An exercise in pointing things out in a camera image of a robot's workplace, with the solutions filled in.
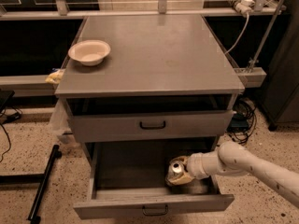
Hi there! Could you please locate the grey upper drawer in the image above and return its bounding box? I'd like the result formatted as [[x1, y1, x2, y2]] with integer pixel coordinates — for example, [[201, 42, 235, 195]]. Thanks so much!
[[68, 110, 234, 143]]

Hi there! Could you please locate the grey drawer cabinet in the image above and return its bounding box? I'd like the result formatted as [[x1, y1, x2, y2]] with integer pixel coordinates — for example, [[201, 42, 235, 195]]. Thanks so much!
[[54, 14, 246, 161]]

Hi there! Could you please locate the black floor stand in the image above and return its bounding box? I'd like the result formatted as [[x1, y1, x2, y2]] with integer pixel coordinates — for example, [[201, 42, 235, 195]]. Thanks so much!
[[0, 145, 62, 224]]

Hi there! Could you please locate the black cable bundle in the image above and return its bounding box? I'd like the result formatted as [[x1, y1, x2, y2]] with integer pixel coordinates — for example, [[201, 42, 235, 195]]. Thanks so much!
[[227, 97, 258, 146]]

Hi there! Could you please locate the green 7up soda can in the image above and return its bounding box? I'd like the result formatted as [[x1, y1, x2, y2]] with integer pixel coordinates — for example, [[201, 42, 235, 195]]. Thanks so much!
[[168, 163, 185, 173]]

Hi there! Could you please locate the metal frame rail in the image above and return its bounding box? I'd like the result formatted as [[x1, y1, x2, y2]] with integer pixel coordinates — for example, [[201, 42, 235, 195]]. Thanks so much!
[[235, 67, 266, 89]]

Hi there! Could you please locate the grey open lower drawer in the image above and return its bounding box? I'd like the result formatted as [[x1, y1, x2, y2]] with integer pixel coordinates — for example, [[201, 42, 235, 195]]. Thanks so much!
[[74, 138, 235, 219]]

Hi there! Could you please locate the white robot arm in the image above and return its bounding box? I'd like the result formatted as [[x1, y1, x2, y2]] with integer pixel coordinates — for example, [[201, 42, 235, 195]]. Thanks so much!
[[165, 141, 299, 207]]

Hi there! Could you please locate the clear plastic bag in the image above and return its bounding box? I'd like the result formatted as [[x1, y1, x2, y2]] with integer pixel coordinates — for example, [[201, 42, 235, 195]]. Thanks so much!
[[50, 100, 72, 144]]

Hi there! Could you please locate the white paper bowl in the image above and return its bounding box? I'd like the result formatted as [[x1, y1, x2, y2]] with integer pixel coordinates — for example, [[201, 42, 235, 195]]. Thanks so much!
[[68, 40, 111, 66]]

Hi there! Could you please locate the white power cable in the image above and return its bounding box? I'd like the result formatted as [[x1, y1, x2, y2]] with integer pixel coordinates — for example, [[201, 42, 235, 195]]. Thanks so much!
[[223, 12, 250, 56]]

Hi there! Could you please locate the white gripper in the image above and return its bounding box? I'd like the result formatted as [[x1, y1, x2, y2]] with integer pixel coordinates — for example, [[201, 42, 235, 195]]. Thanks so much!
[[165, 151, 221, 186]]

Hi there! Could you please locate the white power strip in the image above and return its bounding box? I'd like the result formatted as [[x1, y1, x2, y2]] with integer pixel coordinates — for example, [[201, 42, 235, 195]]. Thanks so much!
[[226, 0, 254, 16]]

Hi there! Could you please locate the black cable on left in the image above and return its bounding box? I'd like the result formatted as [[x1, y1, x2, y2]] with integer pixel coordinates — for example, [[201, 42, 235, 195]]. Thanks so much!
[[0, 105, 22, 163]]

